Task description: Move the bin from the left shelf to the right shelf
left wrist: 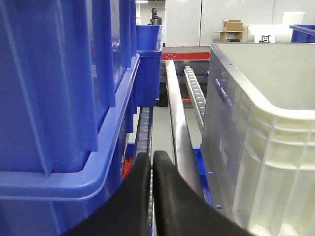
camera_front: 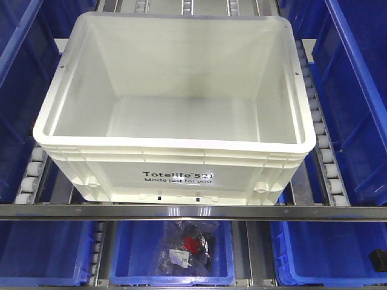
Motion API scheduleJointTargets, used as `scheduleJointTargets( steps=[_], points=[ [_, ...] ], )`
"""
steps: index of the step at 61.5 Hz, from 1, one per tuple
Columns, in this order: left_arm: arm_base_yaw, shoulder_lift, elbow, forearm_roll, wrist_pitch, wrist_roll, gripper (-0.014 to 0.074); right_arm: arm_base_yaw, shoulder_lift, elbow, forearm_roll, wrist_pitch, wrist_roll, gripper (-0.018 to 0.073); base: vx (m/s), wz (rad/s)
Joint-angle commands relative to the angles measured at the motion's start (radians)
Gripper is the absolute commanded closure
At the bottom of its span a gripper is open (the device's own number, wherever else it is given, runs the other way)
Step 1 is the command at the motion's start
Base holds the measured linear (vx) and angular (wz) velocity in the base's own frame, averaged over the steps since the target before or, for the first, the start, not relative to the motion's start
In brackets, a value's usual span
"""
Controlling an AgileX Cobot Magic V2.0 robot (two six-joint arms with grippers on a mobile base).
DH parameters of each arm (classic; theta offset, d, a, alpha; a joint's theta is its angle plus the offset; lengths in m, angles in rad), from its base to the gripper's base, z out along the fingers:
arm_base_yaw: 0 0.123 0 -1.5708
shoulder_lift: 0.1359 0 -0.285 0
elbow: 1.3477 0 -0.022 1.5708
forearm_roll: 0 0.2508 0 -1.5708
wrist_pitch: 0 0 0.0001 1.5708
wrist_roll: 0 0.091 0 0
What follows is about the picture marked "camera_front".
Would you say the white Totelife plastic tote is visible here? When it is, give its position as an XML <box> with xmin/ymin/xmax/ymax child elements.
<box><xmin>33</xmin><ymin>12</ymin><xmax>316</xmax><ymax>206</ymax></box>

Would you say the blue bin lower middle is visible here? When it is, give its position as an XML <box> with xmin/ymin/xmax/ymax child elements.
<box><xmin>110</xmin><ymin>221</ymin><xmax>235</xmax><ymax>286</ymax></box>

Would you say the blue bin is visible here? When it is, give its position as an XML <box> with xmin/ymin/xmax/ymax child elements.
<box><xmin>1</xmin><ymin>221</ymin><xmax>96</xmax><ymax>286</ymax></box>
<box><xmin>1</xmin><ymin>1</ymin><xmax>59</xmax><ymax>203</ymax></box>
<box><xmin>110</xmin><ymin>221</ymin><xmax>235</xmax><ymax>286</ymax></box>
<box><xmin>279</xmin><ymin>1</ymin><xmax>386</xmax><ymax>206</ymax></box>
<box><xmin>270</xmin><ymin>221</ymin><xmax>386</xmax><ymax>286</ymax></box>

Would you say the blue bin lower right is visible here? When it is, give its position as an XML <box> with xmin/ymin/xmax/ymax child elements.
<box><xmin>270</xmin><ymin>221</ymin><xmax>386</xmax><ymax>286</ymax></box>

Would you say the blue bin upper right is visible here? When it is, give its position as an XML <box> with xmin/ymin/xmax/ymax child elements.
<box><xmin>279</xmin><ymin>1</ymin><xmax>386</xmax><ymax>206</ymax></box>

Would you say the blue bin lower left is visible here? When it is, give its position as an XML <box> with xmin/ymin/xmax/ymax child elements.
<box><xmin>1</xmin><ymin>221</ymin><xmax>96</xmax><ymax>286</ymax></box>

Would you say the blue bin upper left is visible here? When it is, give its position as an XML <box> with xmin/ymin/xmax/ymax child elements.
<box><xmin>1</xmin><ymin>1</ymin><xmax>59</xmax><ymax>203</ymax></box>

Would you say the black object in bin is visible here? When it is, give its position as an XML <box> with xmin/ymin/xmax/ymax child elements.
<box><xmin>369</xmin><ymin>249</ymin><xmax>387</xmax><ymax>272</ymax></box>

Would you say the clear bag of parts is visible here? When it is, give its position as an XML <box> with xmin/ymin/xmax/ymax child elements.
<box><xmin>154</xmin><ymin>221</ymin><xmax>220</xmax><ymax>277</ymax></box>

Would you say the lower white roller track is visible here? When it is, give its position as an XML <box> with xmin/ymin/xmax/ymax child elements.
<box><xmin>87</xmin><ymin>221</ymin><xmax>106</xmax><ymax>286</ymax></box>

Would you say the white roller track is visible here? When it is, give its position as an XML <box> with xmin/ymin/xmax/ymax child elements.
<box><xmin>296</xmin><ymin>40</ymin><xmax>351</xmax><ymax>207</ymax></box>
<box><xmin>13</xmin><ymin>144</ymin><xmax>48</xmax><ymax>205</ymax></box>
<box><xmin>87</xmin><ymin>221</ymin><xmax>106</xmax><ymax>286</ymax></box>

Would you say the right white roller track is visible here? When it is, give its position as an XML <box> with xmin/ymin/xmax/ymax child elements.
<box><xmin>296</xmin><ymin>40</ymin><xmax>351</xmax><ymax>207</ymax></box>

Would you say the left white roller track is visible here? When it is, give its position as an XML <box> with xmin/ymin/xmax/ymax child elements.
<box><xmin>13</xmin><ymin>144</ymin><xmax>48</xmax><ymax>205</ymax></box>

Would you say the steel front shelf rail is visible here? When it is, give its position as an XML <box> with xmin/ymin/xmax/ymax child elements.
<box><xmin>1</xmin><ymin>204</ymin><xmax>386</xmax><ymax>222</ymax></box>

